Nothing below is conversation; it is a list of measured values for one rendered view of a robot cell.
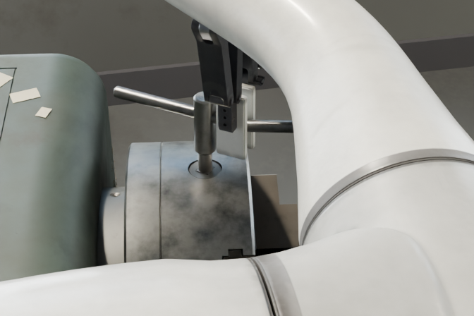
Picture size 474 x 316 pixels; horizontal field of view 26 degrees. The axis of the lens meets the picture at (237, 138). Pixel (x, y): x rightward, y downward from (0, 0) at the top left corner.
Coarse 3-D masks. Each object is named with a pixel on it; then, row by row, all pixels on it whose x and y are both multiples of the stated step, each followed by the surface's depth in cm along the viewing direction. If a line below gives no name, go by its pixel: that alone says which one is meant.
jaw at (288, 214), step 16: (256, 176) 120; (272, 176) 120; (256, 192) 118; (272, 192) 118; (256, 208) 117; (272, 208) 117; (288, 208) 117; (256, 224) 115; (272, 224) 115; (288, 224) 115; (256, 240) 114; (272, 240) 114; (288, 240) 114; (256, 256) 114
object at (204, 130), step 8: (200, 96) 99; (200, 104) 98; (208, 104) 98; (200, 112) 98; (208, 112) 98; (200, 120) 99; (208, 120) 99; (200, 128) 100; (208, 128) 100; (216, 128) 101; (200, 136) 100; (208, 136) 100; (216, 136) 101; (200, 144) 101; (208, 144) 101; (216, 144) 102; (200, 152) 101; (208, 152) 101; (200, 160) 102; (208, 160) 102; (200, 168) 103; (208, 168) 103
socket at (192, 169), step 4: (192, 164) 104; (196, 164) 104; (212, 164) 104; (216, 164) 104; (192, 168) 104; (196, 168) 104; (216, 168) 104; (220, 168) 104; (192, 172) 103; (196, 172) 103; (212, 172) 103; (216, 172) 103; (196, 176) 103; (200, 176) 103; (204, 176) 103; (208, 176) 103; (212, 176) 103
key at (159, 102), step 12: (120, 96) 102; (132, 96) 102; (144, 96) 102; (156, 96) 101; (168, 108) 101; (180, 108) 100; (192, 108) 100; (252, 120) 98; (264, 120) 97; (276, 120) 97; (288, 120) 96; (264, 132) 97; (276, 132) 97; (288, 132) 96
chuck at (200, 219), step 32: (192, 160) 105; (224, 160) 105; (160, 192) 101; (192, 192) 101; (224, 192) 101; (160, 224) 99; (192, 224) 99; (224, 224) 99; (192, 256) 97; (224, 256) 98
